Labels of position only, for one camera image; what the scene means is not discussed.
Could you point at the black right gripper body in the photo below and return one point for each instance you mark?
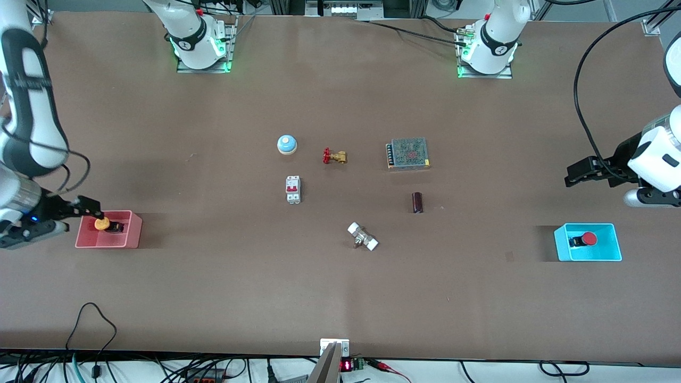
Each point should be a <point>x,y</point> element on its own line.
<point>51,209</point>

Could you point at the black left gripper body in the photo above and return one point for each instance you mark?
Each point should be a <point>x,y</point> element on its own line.
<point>620,159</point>

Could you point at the yellow push button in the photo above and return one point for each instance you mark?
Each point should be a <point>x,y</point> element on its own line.
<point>101,224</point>

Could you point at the red push button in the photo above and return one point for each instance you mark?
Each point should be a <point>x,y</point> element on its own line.
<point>588,239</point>

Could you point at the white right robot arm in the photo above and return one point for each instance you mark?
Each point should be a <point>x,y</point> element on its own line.
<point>26,106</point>

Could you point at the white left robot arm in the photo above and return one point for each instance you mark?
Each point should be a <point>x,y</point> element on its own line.
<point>659,154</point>

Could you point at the pink plastic box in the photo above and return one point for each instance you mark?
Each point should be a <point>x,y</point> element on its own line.
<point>119,240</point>

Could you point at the blue plastic box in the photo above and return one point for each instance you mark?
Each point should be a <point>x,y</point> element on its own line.
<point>609,250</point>

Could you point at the dark brown cylindrical capacitor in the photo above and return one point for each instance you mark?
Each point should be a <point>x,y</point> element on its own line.
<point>417,202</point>

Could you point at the metal mesh power supply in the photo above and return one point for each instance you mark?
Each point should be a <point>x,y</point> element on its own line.
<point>408,152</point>

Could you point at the black orange power strip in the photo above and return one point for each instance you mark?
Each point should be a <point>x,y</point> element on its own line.
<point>205,376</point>

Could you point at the white circuit breaker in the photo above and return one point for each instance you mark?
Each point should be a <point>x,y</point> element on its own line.
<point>293,189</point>

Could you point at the blue white dome bell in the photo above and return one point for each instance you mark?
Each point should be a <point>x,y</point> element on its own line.
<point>287,144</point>

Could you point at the metal fitting white caps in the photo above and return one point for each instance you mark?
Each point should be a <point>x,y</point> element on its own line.
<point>363,236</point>

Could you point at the red clip lead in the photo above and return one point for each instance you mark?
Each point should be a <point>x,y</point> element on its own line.
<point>385,367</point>

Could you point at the grey metal bar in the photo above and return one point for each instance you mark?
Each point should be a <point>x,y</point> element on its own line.
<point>325,367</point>

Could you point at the red digit display module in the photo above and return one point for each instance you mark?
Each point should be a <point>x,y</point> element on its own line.
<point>348,365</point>

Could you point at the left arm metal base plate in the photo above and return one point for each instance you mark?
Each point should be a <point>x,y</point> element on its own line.
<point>487,75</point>

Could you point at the aluminium frame profile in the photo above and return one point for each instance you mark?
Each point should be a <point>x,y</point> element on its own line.
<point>652,26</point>
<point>43,17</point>

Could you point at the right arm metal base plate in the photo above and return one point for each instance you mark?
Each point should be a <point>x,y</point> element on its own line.
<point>230,48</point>

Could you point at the white mounting bracket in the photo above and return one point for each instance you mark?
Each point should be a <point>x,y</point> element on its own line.
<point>344,346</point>

